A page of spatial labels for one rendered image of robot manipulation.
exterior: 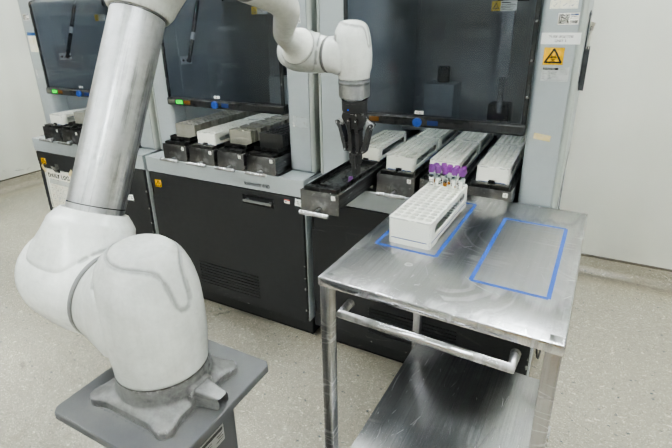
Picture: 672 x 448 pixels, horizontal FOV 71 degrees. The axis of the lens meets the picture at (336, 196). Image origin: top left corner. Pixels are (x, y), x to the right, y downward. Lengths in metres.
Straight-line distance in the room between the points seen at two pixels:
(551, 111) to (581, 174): 1.22
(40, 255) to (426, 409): 1.03
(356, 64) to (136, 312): 0.86
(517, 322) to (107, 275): 0.65
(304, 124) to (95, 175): 1.03
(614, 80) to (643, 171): 0.47
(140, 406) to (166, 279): 0.22
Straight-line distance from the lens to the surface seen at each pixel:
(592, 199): 2.76
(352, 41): 1.31
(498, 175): 1.53
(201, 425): 0.85
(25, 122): 4.81
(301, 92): 1.78
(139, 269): 0.75
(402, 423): 1.41
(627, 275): 2.92
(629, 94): 2.64
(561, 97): 1.51
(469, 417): 1.45
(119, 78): 0.93
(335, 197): 1.40
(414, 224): 1.04
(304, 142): 1.82
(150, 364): 0.81
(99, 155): 0.92
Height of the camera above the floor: 1.30
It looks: 21 degrees down
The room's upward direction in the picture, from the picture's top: 1 degrees counter-clockwise
